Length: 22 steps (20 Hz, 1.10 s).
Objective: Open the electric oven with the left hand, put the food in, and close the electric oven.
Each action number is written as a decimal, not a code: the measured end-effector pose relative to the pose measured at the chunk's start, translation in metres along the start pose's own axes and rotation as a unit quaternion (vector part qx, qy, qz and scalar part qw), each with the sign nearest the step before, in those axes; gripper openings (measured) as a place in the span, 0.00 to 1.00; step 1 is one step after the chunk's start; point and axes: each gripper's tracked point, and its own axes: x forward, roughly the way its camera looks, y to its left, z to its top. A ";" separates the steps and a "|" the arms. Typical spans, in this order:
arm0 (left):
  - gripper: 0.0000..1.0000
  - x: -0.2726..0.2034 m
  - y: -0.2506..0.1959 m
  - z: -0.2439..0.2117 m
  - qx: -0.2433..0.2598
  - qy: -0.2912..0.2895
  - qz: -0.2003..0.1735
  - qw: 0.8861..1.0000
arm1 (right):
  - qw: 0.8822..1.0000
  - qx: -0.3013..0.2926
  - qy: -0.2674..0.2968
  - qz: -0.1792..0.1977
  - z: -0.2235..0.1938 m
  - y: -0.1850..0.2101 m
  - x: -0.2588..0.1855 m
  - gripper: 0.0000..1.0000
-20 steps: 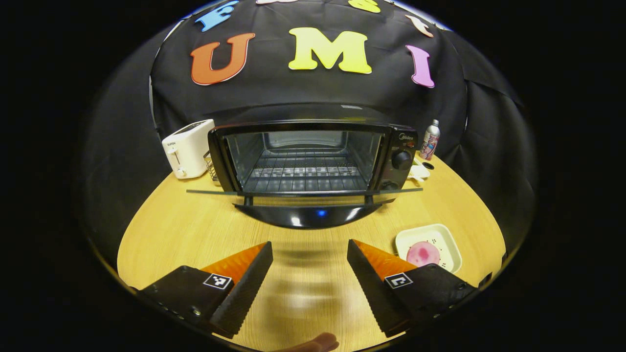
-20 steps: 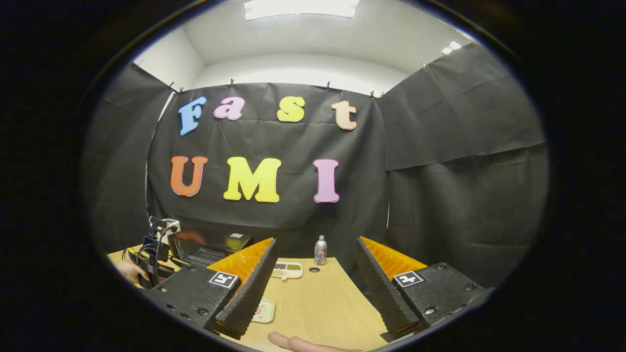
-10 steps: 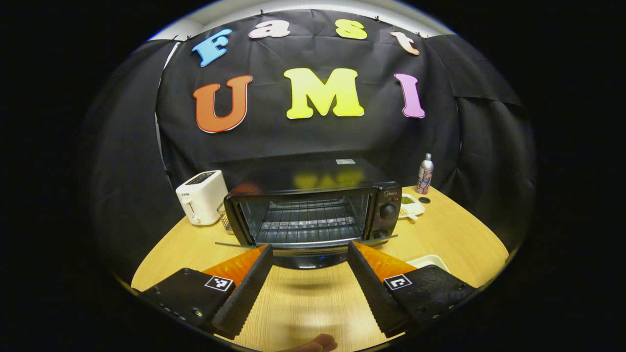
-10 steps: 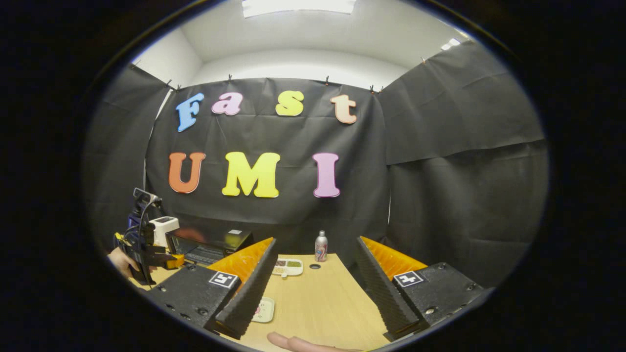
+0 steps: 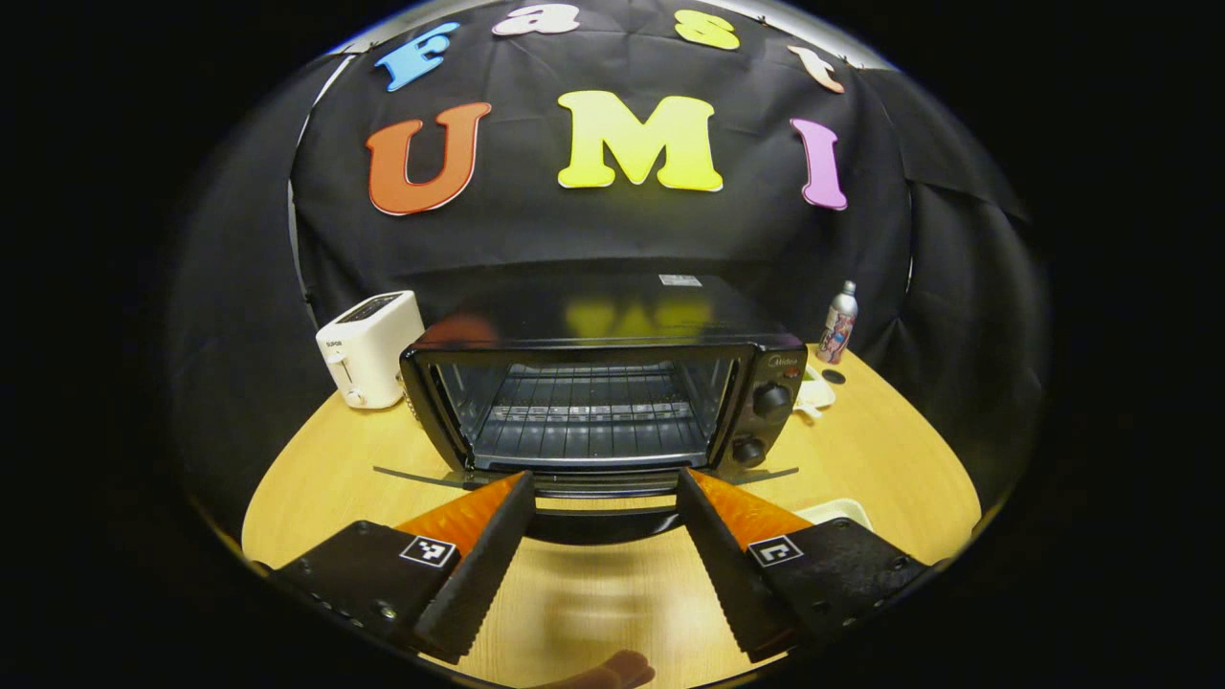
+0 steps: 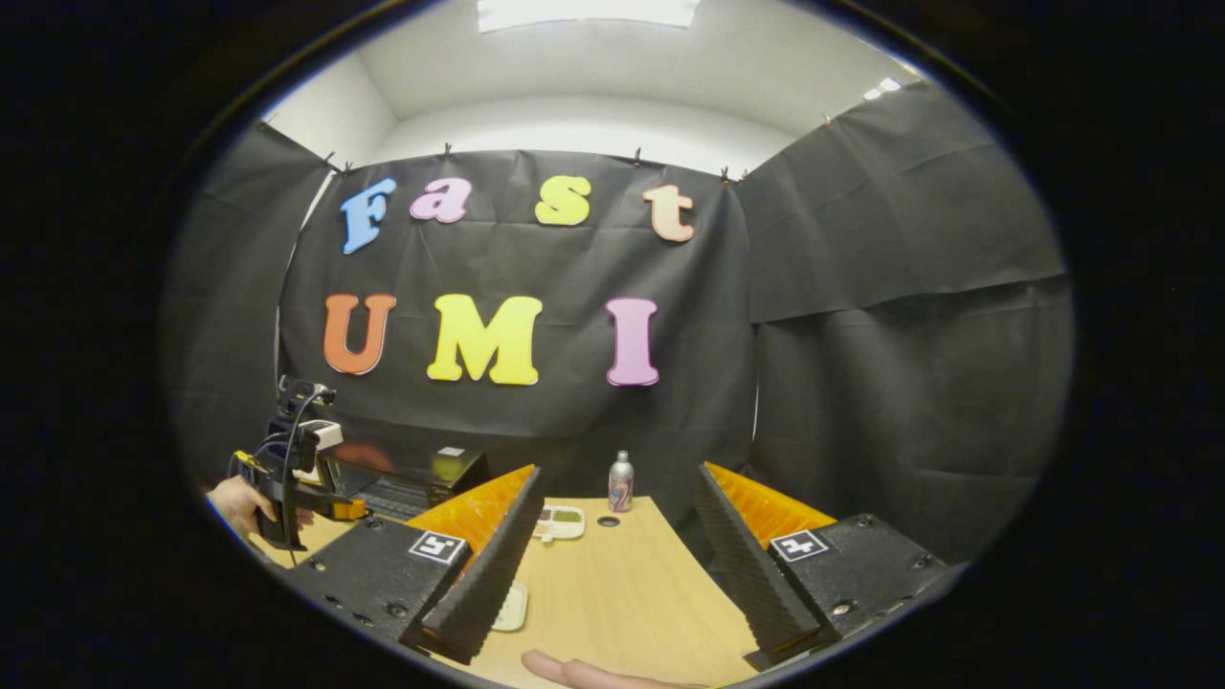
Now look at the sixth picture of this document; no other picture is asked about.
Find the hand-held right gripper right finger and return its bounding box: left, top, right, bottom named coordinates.
left=696, top=462, right=948, bottom=668

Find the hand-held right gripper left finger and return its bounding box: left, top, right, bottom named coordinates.
left=287, top=466, right=543, bottom=666

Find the cream square plate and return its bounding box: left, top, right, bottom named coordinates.
left=493, top=581, right=529, bottom=633

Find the black electric oven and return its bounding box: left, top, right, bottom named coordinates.
left=321, top=445, right=489, bottom=522

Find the white divided plate with beans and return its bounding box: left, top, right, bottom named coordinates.
left=533, top=505, right=586, bottom=544

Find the silver patterned drink bottle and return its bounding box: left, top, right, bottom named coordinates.
left=608, top=450, right=635, bottom=513

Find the large ceiling light panel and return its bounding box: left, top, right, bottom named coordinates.
left=477, top=0, right=702, bottom=34

